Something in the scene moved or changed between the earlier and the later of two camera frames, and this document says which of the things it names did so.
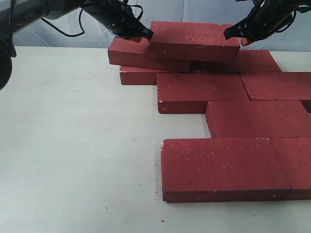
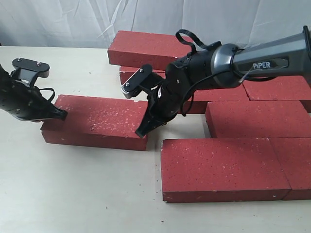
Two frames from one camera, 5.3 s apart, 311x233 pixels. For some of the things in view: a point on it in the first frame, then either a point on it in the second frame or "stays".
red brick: (294, 153) stays
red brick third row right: (258, 119) stays
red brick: (217, 170) stays
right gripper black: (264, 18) -> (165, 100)
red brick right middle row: (277, 86) stays
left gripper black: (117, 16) -> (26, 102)
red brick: (191, 41) -> (97, 122)
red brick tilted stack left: (134, 52) stays
